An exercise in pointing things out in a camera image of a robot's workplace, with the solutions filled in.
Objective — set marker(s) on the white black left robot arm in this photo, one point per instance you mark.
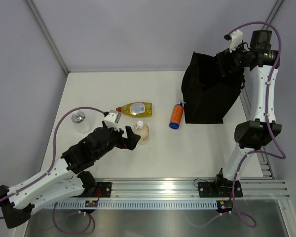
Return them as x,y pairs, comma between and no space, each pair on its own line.
68,176

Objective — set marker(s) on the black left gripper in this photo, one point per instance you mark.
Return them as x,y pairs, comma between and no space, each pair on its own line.
132,138

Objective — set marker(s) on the black canvas bag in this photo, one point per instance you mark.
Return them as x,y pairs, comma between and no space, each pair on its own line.
209,105

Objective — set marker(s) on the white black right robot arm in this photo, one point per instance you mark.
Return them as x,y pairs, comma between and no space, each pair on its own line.
260,64

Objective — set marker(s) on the cream lotion pump bottle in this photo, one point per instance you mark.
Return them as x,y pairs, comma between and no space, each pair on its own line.
141,129

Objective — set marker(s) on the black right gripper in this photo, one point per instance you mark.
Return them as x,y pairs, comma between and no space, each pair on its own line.
225,57

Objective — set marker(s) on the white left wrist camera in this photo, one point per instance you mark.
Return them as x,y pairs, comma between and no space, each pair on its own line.
111,120

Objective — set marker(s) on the small clear silver bottle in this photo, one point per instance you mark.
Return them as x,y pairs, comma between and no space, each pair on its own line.
80,121

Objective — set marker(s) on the white slotted cable duct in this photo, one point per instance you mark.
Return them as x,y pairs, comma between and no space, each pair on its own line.
138,205

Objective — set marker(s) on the orange blue cologne bottle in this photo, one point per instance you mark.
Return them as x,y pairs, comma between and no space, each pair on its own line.
176,116

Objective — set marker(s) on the yellow dish soap bottle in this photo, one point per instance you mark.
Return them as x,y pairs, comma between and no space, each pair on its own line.
136,109

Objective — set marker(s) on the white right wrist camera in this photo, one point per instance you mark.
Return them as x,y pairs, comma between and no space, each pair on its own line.
235,39

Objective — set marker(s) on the aluminium mounting rail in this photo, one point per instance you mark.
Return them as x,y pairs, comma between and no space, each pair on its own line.
185,188

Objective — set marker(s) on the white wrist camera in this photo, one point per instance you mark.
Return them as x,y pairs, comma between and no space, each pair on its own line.
111,120
235,39

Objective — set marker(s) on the left aluminium frame post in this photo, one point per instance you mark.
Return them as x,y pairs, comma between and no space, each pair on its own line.
33,9

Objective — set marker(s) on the aluminium frame post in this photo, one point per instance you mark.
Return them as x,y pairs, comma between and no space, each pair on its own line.
274,11
33,9

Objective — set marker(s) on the right aluminium frame post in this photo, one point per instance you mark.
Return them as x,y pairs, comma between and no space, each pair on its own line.
274,11

